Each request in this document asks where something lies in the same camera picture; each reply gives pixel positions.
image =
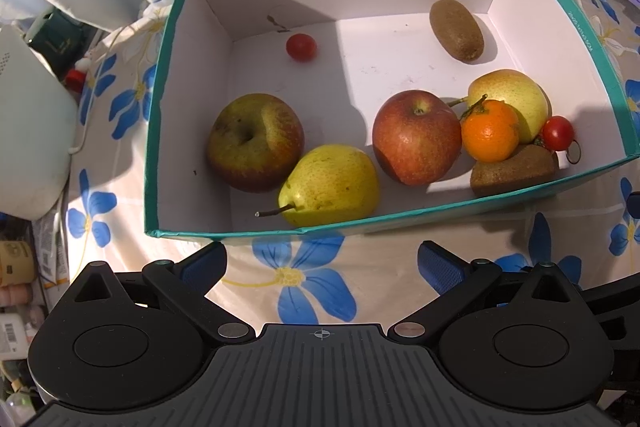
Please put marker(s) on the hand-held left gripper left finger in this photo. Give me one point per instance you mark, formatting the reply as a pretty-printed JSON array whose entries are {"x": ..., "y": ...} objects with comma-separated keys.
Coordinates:
[{"x": 205, "y": 263}]

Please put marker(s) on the pink bottle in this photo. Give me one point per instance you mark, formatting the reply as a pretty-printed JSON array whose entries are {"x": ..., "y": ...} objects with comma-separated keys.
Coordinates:
[{"x": 20, "y": 296}]

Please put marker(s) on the red cherry tomato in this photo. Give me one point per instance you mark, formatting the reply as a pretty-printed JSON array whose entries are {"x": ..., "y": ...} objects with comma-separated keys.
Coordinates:
[
  {"x": 301, "y": 47},
  {"x": 557, "y": 133}
]

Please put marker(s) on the small yellow pear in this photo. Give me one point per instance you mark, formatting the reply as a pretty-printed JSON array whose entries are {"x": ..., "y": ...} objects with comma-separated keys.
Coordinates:
[{"x": 525, "y": 99}]

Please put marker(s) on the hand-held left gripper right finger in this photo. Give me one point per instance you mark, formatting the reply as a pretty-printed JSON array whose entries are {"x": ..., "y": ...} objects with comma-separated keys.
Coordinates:
[{"x": 440, "y": 269}]

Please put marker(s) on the orange mandarin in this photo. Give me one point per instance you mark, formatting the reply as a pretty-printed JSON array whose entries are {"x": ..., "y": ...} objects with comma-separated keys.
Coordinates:
[{"x": 490, "y": 132}]

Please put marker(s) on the plump brown kiwi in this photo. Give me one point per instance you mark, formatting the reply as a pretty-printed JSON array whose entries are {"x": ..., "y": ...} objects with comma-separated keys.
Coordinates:
[{"x": 520, "y": 169}]

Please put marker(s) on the white bottle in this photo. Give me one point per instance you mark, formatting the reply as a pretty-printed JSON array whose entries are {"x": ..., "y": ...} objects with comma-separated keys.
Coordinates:
[{"x": 20, "y": 333}]

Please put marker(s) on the teal cardboard box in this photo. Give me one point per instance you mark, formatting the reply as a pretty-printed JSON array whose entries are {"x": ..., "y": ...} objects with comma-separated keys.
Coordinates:
[{"x": 390, "y": 52}]

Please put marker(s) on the dark green mug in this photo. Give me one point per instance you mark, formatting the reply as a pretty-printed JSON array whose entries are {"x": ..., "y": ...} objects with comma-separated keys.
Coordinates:
[{"x": 55, "y": 39}]

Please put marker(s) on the printed paper packet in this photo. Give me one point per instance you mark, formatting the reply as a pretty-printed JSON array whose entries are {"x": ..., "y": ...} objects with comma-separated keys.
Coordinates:
[{"x": 52, "y": 252}]

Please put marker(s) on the floral tablecloth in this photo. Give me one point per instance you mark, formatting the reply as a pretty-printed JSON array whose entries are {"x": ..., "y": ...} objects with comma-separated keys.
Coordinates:
[{"x": 380, "y": 272}]

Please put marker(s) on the red apple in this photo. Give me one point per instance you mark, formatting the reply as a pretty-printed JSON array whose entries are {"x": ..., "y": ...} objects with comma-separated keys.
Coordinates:
[{"x": 415, "y": 142}]

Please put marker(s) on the small red object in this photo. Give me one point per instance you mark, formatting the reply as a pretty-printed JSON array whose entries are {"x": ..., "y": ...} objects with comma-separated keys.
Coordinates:
[{"x": 76, "y": 79}]

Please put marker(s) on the green russet apple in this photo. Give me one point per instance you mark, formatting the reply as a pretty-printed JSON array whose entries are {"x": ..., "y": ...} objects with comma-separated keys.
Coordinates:
[{"x": 250, "y": 147}]

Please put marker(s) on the large yellow pear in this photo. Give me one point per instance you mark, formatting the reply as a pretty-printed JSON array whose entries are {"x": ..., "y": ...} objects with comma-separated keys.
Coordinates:
[{"x": 335, "y": 187}]

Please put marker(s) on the elongated brown kiwi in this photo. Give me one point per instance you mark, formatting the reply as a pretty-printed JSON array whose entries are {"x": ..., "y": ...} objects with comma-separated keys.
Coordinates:
[{"x": 457, "y": 29}]

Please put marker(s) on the white router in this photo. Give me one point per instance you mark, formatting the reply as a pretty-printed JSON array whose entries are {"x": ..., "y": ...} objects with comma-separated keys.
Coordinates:
[{"x": 30, "y": 132}]

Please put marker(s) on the yellow jar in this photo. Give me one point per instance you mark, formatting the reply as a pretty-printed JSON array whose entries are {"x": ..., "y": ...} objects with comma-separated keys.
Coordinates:
[{"x": 16, "y": 263}]

